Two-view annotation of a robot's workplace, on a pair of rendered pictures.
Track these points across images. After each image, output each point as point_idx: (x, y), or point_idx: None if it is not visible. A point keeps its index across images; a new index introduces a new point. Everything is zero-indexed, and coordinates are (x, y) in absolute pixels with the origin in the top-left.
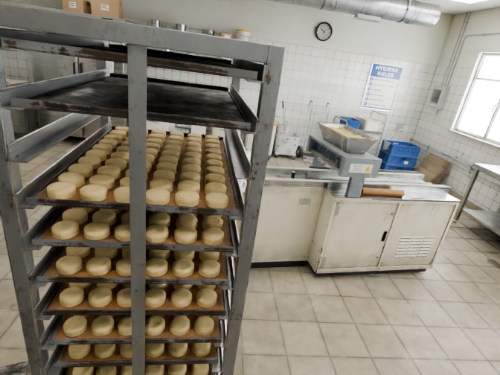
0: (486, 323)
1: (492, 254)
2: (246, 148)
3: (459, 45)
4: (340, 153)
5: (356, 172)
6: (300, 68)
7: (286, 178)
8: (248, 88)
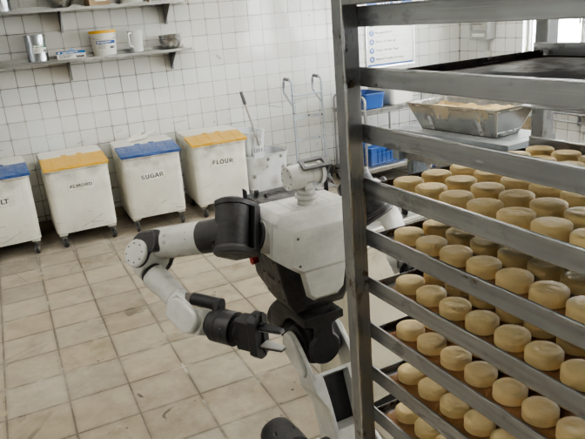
0: None
1: None
2: (385, 177)
3: None
4: (489, 142)
5: None
6: (249, 26)
7: (412, 216)
8: (163, 86)
